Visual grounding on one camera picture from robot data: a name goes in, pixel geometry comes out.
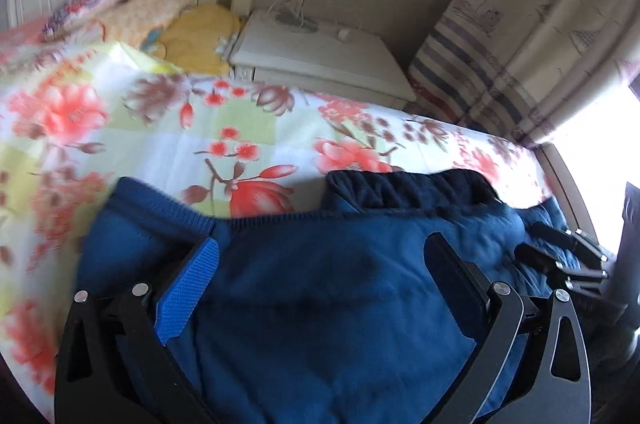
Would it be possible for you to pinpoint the floral bed sheet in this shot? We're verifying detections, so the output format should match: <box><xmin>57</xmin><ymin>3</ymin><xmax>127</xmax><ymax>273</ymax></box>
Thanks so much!
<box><xmin>1</xmin><ymin>25</ymin><xmax>550</xmax><ymax>423</ymax></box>

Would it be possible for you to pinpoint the patterned window curtain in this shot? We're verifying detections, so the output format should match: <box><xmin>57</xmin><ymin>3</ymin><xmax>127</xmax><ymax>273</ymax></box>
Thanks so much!
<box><xmin>408</xmin><ymin>0</ymin><xmax>639</xmax><ymax>147</ymax></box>

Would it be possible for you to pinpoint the white nightstand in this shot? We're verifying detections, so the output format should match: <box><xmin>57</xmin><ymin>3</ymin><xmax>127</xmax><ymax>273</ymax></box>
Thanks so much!
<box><xmin>230</xmin><ymin>11</ymin><xmax>416</xmax><ymax>110</ymax></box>

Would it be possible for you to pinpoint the colourful patterned pillow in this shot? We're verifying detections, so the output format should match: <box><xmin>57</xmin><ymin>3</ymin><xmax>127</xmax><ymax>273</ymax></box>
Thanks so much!
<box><xmin>42</xmin><ymin>0</ymin><xmax>122</xmax><ymax>40</ymax></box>

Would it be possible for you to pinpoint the yellow pillow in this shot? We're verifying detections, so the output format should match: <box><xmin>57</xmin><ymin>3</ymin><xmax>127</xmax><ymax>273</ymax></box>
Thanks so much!
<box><xmin>146</xmin><ymin>3</ymin><xmax>244</xmax><ymax>77</ymax></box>

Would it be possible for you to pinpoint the blue puffer jacket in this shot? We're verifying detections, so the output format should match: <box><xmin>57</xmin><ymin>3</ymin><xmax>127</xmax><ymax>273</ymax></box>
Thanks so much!
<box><xmin>77</xmin><ymin>169</ymin><xmax>566</xmax><ymax>423</ymax></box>

